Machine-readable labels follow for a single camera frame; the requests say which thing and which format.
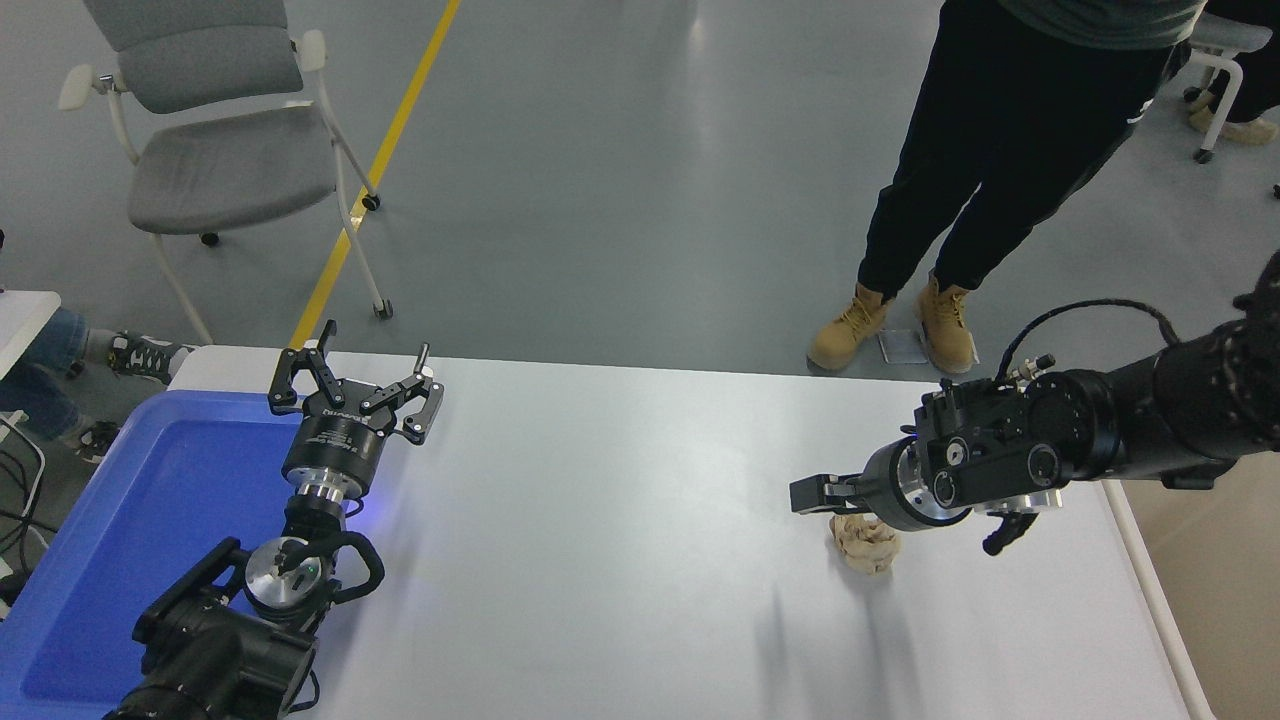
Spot large pale bin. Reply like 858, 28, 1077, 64
1100, 455, 1280, 720

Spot tan paper ball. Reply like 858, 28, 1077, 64
829, 512, 901, 576

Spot person beside chair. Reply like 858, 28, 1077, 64
1188, 0, 1280, 149

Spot small white desk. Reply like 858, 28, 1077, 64
0, 290, 62, 381

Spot standing person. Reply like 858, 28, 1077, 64
806, 0, 1211, 377

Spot black floor cables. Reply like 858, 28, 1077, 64
0, 412, 47, 563

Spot grey chair white frame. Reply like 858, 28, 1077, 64
1180, 10, 1273, 166

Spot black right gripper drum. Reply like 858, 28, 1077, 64
855, 440, 917, 530

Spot seated person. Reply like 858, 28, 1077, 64
0, 228, 197, 466

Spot blue plastic tray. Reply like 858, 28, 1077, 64
0, 390, 343, 720

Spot grey chair with armrests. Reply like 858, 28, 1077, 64
58, 0, 394, 347

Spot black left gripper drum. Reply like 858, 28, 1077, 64
281, 404, 390, 498

